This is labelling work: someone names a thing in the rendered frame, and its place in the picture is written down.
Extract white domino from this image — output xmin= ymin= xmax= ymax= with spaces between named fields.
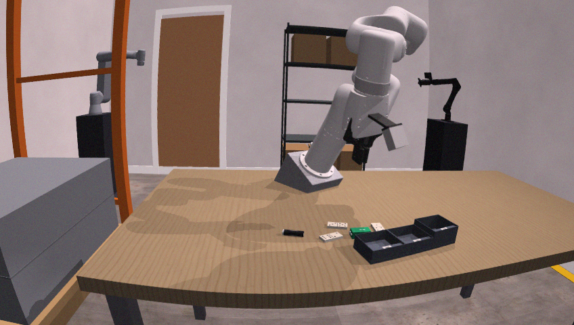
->
xmin=327 ymin=222 xmax=347 ymax=230
xmin=371 ymin=223 xmax=384 ymax=231
xmin=319 ymin=232 xmax=343 ymax=243

